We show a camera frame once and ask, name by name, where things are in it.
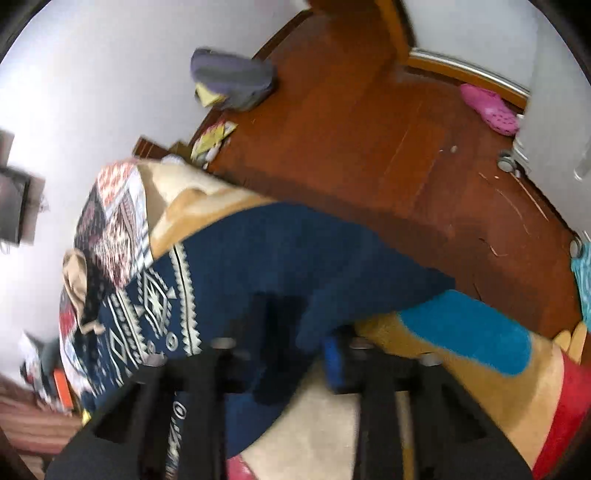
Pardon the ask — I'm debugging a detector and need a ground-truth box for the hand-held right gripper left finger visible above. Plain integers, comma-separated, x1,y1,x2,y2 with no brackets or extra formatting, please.
46,293,305,480

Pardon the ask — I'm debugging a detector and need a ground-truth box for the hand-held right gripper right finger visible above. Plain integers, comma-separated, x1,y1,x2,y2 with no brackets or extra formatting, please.
323,335,534,480

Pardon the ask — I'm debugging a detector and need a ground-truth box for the navy patterned sweater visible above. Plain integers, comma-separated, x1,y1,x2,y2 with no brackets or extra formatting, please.
78,203,458,462

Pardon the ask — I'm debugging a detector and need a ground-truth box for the orange object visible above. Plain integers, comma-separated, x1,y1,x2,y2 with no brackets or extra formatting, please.
53,369,75,411

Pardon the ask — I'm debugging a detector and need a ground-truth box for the tan garment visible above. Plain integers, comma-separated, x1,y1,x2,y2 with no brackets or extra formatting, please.
62,249,105,335

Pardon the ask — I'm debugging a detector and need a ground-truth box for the striped curtain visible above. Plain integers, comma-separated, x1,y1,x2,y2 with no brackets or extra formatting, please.
0,374,86,462

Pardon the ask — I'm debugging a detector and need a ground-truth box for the tan cartoon printed blanket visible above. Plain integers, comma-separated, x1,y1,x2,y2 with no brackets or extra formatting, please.
139,161,591,480

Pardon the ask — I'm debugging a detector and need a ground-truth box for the brown wooden furniture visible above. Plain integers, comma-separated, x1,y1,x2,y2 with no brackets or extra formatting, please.
134,136,195,161

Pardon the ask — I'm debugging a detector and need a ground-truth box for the yellow printed packet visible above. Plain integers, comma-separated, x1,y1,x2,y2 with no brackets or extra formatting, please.
191,121,238,163

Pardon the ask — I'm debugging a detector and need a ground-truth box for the teal cloth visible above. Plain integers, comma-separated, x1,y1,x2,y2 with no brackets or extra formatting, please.
570,242,591,330

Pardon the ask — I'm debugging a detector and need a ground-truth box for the yellow cloth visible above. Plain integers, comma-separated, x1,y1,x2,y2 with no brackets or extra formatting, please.
195,83,227,108

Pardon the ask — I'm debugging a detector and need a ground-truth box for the pink clog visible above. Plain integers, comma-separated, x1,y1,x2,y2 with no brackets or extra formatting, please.
459,83,520,136

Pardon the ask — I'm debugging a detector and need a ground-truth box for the white wheeled cabinet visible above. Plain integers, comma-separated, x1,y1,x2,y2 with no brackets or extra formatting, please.
496,78,591,259

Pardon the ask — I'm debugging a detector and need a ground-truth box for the metal door threshold strip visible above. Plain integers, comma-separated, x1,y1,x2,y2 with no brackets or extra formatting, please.
409,48,532,109

